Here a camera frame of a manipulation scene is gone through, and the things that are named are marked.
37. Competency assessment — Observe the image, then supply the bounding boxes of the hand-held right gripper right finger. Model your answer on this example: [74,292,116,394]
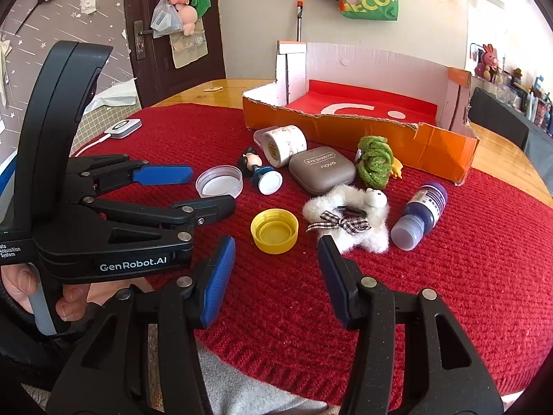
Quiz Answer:
[317,234,505,415]

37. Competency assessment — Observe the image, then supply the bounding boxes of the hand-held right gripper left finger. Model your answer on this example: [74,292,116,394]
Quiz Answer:
[45,236,237,415]

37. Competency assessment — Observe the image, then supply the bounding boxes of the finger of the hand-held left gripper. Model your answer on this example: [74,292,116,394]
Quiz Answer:
[65,194,237,243]
[67,155,194,202]

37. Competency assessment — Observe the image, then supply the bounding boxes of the clear round plastic lid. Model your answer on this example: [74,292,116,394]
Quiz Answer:
[196,165,244,200]

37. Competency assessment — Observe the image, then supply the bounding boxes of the dark-haired figurine stamp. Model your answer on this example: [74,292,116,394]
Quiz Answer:
[237,147,284,195]

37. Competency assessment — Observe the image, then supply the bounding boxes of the yellow bottle cap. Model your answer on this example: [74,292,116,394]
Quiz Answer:
[251,209,300,255]

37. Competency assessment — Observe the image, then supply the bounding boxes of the white fluffy bear hair clip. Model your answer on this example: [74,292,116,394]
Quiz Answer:
[301,184,390,255]

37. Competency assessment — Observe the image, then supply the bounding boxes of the round cream tin jar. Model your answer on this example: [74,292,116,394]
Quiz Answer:
[263,125,307,168]

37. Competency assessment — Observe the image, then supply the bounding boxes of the purple bottle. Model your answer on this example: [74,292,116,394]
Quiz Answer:
[390,180,448,251]

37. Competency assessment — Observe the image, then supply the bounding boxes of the grey eyeshadow case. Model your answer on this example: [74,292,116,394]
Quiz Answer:
[288,147,357,195]

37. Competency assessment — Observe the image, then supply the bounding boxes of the green plush scrunchie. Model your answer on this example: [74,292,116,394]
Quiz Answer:
[355,135,396,188]

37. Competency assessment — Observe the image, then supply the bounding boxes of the blonde figurine stamp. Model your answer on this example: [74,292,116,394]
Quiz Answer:
[354,149,405,181]

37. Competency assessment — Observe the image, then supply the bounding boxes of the orange and white cardboard box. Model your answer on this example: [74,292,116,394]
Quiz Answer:
[242,40,480,186]

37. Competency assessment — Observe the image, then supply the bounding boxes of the person's left forearm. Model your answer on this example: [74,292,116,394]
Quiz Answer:
[0,307,104,390]

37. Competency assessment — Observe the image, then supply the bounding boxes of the person's left hand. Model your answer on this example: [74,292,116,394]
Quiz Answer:
[0,264,154,325]

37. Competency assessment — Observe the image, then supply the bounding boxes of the white charger puck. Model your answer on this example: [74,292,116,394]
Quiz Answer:
[106,119,142,140]

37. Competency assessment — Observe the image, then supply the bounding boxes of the white paper sheet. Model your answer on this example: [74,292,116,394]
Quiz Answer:
[93,80,139,107]

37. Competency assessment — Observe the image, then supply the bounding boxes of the dark brown door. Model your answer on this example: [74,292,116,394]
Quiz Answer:
[123,0,227,109]

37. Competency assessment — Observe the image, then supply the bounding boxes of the person's grey trousers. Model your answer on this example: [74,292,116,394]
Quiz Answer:
[147,324,329,415]

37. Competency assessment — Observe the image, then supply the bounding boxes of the red knitted mat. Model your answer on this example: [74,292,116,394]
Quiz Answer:
[69,103,553,407]

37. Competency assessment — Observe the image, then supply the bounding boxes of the beige hanging organizer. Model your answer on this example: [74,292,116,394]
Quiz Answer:
[168,21,207,69]

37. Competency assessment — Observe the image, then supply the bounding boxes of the clear plastic bag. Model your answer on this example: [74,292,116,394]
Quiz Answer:
[150,0,184,39]

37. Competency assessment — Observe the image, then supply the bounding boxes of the peach plush toy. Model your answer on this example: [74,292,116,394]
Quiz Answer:
[177,3,199,36]

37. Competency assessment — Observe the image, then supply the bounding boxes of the side table with dark cloth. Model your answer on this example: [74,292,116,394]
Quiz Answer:
[469,86,553,169]

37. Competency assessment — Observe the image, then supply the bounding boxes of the row of jars and cups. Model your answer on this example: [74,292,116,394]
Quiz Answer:
[493,67,553,135]

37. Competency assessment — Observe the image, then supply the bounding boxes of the pink rabbit toy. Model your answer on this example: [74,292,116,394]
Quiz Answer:
[475,44,502,79]

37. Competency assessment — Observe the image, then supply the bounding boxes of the white charger cable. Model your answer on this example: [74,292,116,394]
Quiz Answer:
[71,134,113,156]

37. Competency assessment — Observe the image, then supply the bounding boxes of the metal door handle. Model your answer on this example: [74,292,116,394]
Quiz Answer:
[133,21,154,60]

